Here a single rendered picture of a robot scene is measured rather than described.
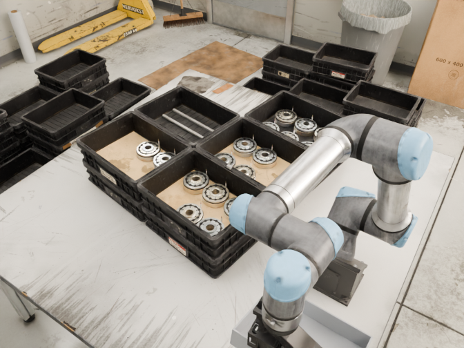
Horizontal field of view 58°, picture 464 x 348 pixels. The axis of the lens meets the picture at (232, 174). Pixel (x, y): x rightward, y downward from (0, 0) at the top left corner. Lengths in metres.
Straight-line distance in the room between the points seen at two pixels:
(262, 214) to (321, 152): 0.24
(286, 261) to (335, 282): 0.77
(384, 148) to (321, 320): 0.46
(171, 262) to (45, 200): 0.65
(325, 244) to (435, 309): 1.79
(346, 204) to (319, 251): 0.68
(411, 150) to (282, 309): 0.49
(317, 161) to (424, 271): 1.78
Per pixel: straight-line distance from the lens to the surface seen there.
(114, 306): 1.55
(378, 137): 1.05
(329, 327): 1.15
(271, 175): 1.74
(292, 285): 0.70
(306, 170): 0.92
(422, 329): 2.45
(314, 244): 0.77
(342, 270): 1.42
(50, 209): 1.93
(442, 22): 4.02
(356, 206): 1.43
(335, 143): 1.02
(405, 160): 1.03
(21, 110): 3.26
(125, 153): 1.89
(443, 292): 2.62
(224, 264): 1.53
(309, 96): 3.12
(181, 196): 1.65
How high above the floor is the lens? 1.99
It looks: 42 degrees down
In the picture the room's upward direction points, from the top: straight up
